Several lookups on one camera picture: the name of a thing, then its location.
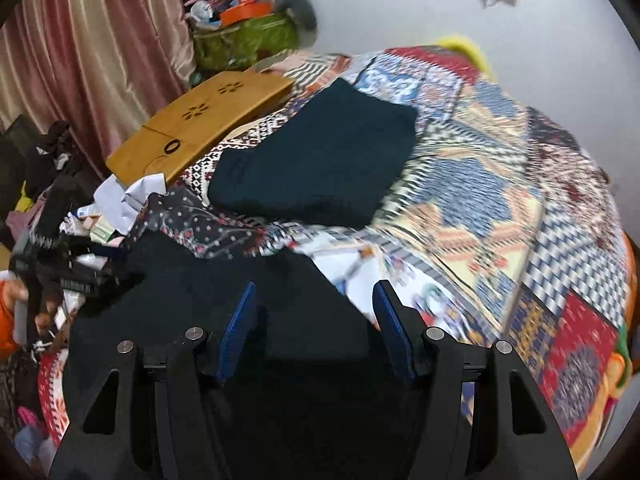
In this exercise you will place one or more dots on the person's left forearm orange sleeve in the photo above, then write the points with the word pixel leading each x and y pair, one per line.
pixel 7 320

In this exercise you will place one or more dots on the pink striped curtain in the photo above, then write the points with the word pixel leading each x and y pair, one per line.
pixel 90 45

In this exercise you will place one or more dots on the green patterned bag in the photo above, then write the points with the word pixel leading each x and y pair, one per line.
pixel 240 42

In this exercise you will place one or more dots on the dark floral cloth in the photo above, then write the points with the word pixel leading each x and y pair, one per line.
pixel 200 225

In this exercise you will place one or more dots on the crumpled white paper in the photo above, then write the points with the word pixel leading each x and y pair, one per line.
pixel 127 200

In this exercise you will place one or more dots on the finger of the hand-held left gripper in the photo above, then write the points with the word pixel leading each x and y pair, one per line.
pixel 100 282

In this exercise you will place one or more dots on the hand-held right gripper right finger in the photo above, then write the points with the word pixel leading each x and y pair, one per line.
pixel 395 330

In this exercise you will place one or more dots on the patchwork printed bedsheet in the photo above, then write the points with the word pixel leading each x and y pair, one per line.
pixel 500 200

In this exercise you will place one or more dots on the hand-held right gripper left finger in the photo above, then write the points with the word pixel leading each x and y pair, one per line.
pixel 237 330

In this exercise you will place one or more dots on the yellow object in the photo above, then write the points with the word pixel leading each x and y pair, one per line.
pixel 465 47

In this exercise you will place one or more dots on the dark navy pants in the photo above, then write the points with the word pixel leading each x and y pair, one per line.
pixel 320 160
pixel 300 310

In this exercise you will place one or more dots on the pile of dark clothes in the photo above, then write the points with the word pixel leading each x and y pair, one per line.
pixel 55 150

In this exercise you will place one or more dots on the orange box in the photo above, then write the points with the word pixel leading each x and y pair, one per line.
pixel 245 14

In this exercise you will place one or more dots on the wooden lap desk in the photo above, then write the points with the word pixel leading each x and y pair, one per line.
pixel 200 110

